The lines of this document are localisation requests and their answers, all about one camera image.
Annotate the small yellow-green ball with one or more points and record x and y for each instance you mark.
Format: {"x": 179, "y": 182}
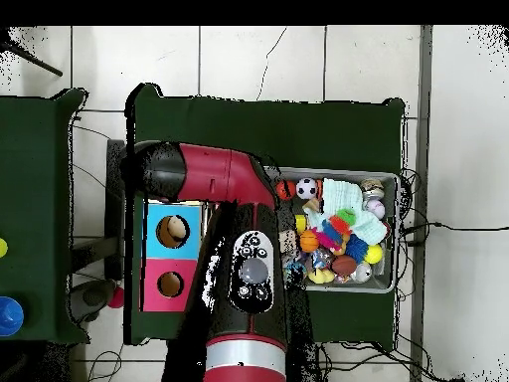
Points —
{"x": 2, "y": 247}

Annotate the black rod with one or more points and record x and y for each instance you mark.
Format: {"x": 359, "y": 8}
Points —
{"x": 39, "y": 65}

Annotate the small baseball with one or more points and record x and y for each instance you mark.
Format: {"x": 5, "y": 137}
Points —
{"x": 375, "y": 209}

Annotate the plain orange ball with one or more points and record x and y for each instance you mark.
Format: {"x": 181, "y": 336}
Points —
{"x": 286, "y": 190}

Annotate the clear mesh bin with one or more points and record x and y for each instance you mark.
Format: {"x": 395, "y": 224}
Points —
{"x": 350, "y": 287}

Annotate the mint green knitted cloth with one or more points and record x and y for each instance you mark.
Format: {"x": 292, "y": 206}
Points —
{"x": 342, "y": 195}

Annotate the wooden box with three holes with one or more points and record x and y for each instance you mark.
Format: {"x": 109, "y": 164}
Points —
{"x": 175, "y": 286}

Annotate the black metal frame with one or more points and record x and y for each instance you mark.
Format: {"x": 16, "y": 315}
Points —
{"x": 113, "y": 223}

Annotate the small soccer ball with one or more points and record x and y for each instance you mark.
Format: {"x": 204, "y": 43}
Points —
{"x": 306, "y": 188}

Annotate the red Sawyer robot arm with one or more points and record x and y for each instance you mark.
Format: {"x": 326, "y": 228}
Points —
{"x": 214, "y": 175}

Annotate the small orange basketball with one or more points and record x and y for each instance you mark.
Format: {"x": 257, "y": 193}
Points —
{"x": 309, "y": 241}

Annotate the brown toy football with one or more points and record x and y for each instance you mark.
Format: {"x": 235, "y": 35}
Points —
{"x": 344, "y": 265}

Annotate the long multicoloured spiky caterpillar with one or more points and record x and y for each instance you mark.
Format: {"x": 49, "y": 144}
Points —
{"x": 332, "y": 232}

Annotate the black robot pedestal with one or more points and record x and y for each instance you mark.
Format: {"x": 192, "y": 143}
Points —
{"x": 302, "y": 366}

